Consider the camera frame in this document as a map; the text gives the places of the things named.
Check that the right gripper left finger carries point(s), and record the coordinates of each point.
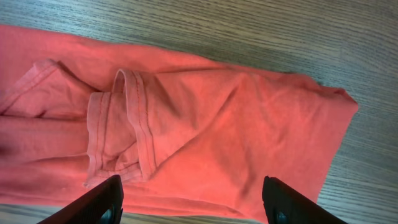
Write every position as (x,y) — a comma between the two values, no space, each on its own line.
(101,205)

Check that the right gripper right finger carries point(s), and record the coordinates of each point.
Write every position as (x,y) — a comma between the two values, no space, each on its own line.
(284,205)

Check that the red printed t-shirt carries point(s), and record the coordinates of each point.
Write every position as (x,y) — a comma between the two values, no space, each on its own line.
(187,135)

